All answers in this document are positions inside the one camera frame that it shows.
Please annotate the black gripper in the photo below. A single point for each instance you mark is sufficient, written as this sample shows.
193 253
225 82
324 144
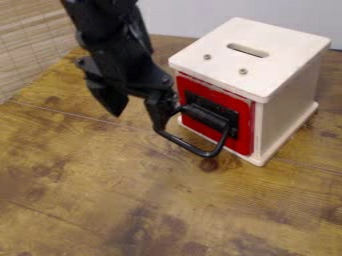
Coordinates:
118 67

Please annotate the black metal drawer handle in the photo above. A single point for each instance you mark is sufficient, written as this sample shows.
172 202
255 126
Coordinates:
208 119

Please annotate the red wooden drawer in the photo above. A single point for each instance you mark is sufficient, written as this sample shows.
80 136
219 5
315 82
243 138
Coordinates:
235 102

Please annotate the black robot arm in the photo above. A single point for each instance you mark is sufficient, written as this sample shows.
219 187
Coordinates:
118 68

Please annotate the white wooden drawer cabinet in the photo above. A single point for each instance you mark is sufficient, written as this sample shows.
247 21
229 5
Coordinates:
256 69

